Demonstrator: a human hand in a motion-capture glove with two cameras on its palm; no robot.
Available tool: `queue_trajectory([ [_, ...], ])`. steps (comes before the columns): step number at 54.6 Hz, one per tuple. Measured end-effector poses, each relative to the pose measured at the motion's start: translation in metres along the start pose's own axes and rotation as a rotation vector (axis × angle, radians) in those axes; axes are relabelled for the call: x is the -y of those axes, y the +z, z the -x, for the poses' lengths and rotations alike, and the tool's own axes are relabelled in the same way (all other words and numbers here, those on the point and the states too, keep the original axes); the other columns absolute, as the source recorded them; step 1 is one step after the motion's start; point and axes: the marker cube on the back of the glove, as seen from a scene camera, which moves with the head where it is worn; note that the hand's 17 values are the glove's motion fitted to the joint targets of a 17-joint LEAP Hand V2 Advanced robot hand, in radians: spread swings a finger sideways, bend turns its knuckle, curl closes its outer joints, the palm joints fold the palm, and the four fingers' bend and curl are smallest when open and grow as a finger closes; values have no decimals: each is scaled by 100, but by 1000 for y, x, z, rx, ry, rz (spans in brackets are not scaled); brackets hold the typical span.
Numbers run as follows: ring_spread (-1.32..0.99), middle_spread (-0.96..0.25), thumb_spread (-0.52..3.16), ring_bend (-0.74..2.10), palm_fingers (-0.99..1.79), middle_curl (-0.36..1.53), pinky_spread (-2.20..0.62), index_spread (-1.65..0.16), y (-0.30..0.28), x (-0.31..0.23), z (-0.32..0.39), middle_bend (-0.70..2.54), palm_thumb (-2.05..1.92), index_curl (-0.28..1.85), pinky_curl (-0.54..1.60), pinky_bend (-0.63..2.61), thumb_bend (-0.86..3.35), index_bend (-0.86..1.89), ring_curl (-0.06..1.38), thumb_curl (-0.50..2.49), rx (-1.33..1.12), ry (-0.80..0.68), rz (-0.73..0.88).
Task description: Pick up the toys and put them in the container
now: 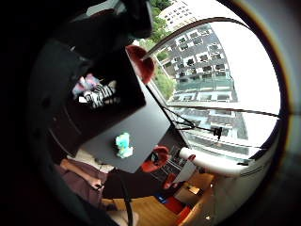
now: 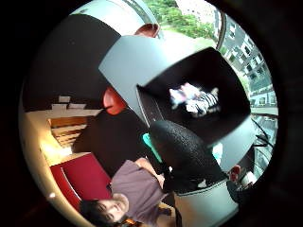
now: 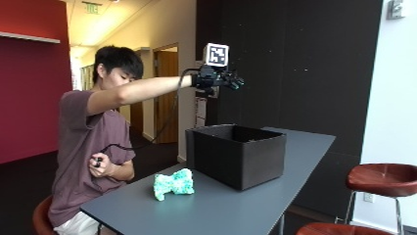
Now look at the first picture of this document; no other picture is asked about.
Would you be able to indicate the white building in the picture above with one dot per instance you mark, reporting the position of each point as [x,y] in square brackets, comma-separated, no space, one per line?
[175,14]

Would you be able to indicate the red chair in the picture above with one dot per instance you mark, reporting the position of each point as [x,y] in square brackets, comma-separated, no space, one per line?
[142,62]
[158,157]
[169,181]

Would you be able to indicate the green trees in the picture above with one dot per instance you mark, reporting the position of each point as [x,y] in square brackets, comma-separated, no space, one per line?
[163,81]

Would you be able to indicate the grey apartment building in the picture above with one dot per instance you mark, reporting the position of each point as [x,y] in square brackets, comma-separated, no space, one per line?
[207,72]

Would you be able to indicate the zebra soft toy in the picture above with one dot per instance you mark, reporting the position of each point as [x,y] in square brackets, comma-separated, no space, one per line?
[100,94]

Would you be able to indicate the pink and blue soft toy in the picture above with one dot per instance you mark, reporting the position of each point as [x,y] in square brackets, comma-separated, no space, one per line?
[84,83]

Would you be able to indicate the black storage box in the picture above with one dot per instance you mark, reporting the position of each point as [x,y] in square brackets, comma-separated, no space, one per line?
[103,119]

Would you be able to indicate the teal soft toy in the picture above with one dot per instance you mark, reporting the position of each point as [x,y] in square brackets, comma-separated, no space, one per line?
[123,145]

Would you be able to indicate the white round railing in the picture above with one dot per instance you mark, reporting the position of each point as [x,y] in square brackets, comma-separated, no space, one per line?
[213,163]

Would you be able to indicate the the person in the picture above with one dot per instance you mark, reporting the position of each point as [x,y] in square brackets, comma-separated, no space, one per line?
[84,185]

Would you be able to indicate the wooden bench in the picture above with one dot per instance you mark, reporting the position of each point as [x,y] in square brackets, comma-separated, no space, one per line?
[194,188]

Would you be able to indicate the red floor cushion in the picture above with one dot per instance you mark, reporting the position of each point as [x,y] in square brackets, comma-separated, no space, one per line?
[174,205]

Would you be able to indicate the curved metal rail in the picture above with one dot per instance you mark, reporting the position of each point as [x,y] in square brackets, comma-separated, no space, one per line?
[188,29]

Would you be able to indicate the straight metal rail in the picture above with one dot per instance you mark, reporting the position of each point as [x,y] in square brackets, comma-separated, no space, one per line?
[225,109]

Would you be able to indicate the black camera on tripod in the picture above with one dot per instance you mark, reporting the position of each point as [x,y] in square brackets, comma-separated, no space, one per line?
[218,131]

